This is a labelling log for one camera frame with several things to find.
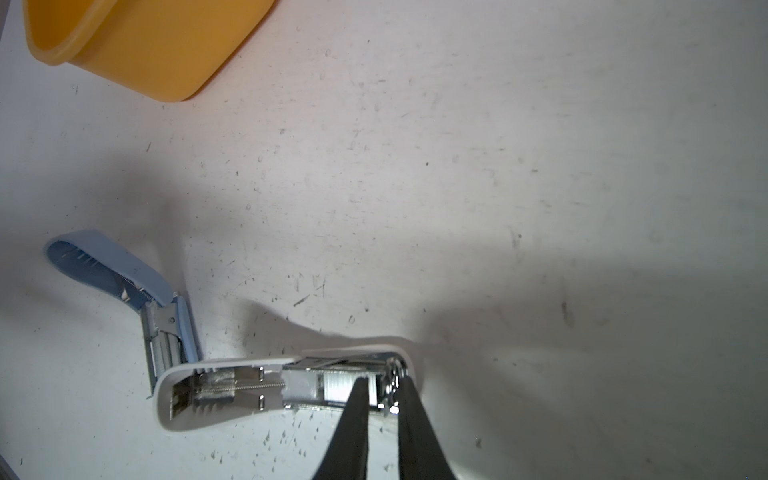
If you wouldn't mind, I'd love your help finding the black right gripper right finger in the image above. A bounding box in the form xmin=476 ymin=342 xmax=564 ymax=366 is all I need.
xmin=395 ymin=376 xmax=456 ymax=480

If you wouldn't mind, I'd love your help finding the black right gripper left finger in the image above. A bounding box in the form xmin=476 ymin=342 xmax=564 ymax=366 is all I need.
xmin=313 ymin=377 xmax=369 ymax=480

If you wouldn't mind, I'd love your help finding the grey staple strip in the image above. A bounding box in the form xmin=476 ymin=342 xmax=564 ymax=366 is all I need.
xmin=321 ymin=371 xmax=380 ymax=408

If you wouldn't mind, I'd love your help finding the white mini stapler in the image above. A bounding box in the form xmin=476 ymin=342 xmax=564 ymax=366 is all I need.
xmin=153 ymin=344 xmax=417 ymax=434

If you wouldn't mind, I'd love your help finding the light blue stapler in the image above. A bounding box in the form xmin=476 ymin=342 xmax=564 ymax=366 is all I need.
xmin=44 ymin=229 xmax=200 ymax=391

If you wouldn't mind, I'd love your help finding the yellow plastic tray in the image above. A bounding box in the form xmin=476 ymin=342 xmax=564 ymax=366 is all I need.
xmin=22 ymin=0 xmax=273 ymax=102

